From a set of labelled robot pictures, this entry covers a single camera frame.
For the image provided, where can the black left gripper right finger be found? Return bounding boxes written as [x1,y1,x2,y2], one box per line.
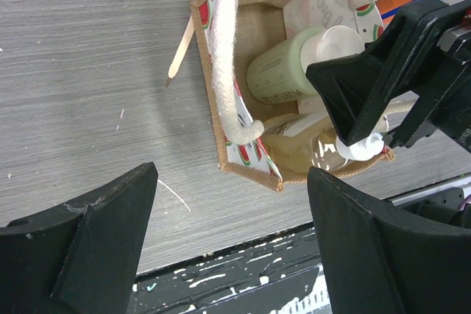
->
[308,168,470,313]

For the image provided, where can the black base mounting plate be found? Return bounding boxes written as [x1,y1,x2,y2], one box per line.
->
[127,223,332,313]

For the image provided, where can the brown canvas bag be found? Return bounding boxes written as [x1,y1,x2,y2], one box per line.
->
[191,0,418,191]

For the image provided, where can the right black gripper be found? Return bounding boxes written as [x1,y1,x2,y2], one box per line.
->
[306,0,470,151]

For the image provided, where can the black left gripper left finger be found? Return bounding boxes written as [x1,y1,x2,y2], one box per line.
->
[1,163,158,313]

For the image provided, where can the clear bottle white cap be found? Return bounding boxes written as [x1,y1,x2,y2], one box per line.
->
[261,113,385,174]

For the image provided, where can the green bottle beige cap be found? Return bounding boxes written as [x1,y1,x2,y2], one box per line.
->
[247,25,365,104]

